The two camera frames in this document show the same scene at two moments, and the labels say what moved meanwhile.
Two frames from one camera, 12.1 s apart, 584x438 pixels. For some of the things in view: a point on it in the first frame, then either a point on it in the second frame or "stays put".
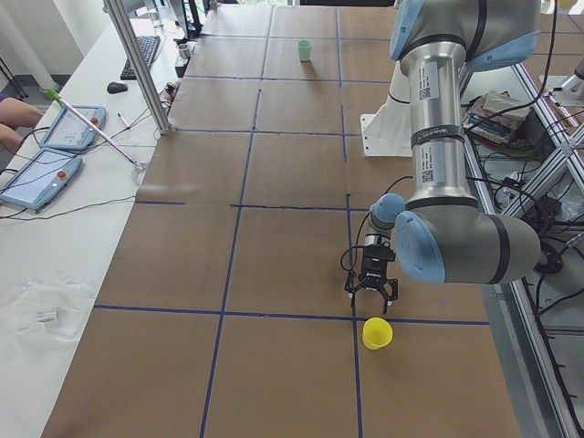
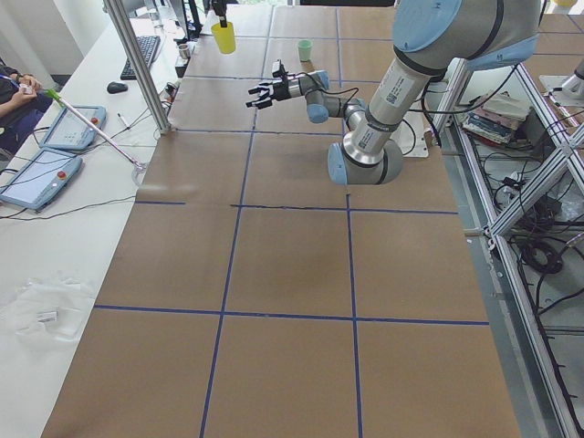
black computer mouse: x=114 y=88 stays put
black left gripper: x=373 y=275 to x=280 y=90
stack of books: x=494 y=116 stays put
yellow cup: x=377 y=333 to x=224 y=37
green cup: x=305 y=49 stays put
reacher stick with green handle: x=137 y=165 stays put
